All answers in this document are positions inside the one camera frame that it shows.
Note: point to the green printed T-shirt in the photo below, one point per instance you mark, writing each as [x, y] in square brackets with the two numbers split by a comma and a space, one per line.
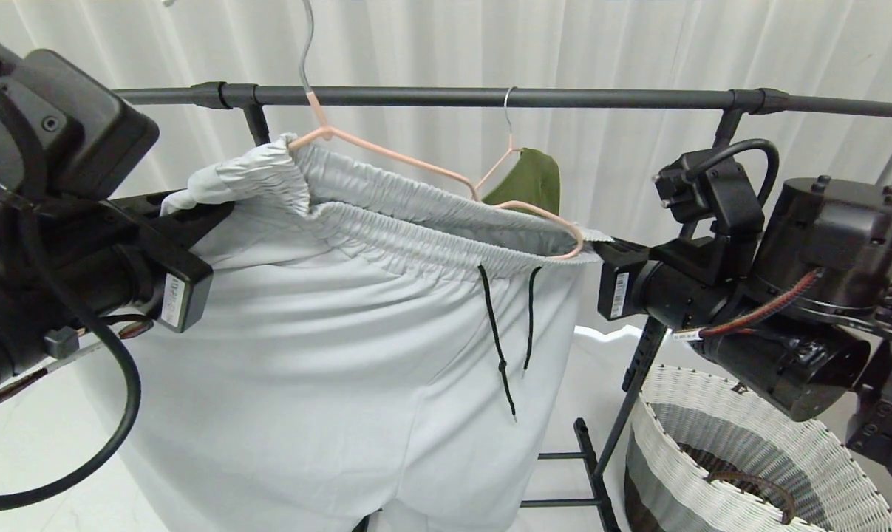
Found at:
[530, 181]

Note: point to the black clothes rack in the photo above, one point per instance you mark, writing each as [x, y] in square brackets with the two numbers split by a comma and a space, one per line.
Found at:
[416, 96]

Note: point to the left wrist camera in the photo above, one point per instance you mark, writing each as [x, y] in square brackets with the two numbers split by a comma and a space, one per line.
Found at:
[69, 125]

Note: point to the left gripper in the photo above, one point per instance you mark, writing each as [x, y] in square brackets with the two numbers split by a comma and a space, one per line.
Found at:
[120, 288]

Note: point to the pink clothes hanger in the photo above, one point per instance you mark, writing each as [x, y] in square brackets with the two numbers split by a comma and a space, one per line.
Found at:
[320, 122]
[510, 140]

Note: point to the pale grey garment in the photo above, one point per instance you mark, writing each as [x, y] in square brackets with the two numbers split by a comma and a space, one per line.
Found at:
[305, 369]

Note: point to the white curtain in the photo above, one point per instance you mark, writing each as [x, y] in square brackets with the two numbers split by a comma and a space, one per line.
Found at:
[638, 44]

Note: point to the white laundry basket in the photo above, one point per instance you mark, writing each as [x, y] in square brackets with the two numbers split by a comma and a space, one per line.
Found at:
[712, 399]

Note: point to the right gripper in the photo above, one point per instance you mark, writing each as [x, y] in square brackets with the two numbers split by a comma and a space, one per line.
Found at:
[675, 295]

